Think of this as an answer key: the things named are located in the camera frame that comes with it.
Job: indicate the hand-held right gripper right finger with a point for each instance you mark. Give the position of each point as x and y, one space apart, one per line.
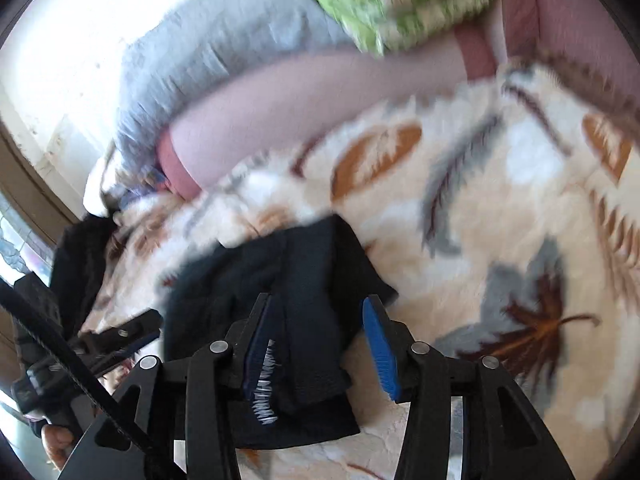
380 350

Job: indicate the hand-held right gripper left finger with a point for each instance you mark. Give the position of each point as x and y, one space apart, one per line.
257 355

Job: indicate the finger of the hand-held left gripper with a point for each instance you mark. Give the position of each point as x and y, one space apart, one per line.
135 327

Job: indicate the black pants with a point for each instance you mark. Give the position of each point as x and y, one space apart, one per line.
310 270

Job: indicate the person's left hand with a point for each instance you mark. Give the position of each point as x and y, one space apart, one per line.
55 444

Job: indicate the black zip jacket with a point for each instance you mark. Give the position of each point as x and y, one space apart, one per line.
80 260

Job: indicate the patterned glass window pane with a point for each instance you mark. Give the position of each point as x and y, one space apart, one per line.
20 240

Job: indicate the white floral pillow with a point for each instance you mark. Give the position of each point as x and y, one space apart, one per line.
100 185

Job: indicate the leaf print fleece blanket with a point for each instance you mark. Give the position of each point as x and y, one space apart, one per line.
500 200

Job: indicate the pink quilted bed cover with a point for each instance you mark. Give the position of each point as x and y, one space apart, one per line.
280 95

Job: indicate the grey quilted blanket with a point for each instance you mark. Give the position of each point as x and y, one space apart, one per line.
225 45

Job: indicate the green patterned cloth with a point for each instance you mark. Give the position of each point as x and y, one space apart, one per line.
390 0

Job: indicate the wooden window frame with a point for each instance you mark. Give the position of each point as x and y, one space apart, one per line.
35 175

